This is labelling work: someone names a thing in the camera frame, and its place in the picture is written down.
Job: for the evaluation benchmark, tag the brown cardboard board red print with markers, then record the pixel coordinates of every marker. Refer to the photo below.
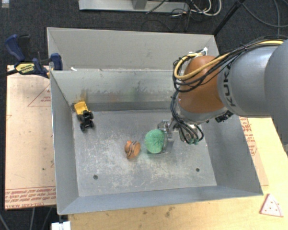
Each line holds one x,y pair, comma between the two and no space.
28,138

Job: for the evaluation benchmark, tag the yellow and black toy truck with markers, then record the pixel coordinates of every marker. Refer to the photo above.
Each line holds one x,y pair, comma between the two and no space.
84,116

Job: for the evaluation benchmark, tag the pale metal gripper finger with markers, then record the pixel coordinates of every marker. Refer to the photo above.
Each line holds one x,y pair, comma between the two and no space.
163,125
170,141

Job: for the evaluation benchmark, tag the orange-brown striped toy food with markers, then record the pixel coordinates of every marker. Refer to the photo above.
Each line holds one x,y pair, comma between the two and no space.
132,149

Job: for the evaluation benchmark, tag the green round sponge ball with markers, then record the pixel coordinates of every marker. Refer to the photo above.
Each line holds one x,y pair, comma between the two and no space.
154,141

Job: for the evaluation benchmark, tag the grey metal bin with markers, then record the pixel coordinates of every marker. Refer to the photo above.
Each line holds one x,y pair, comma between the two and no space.
134,176

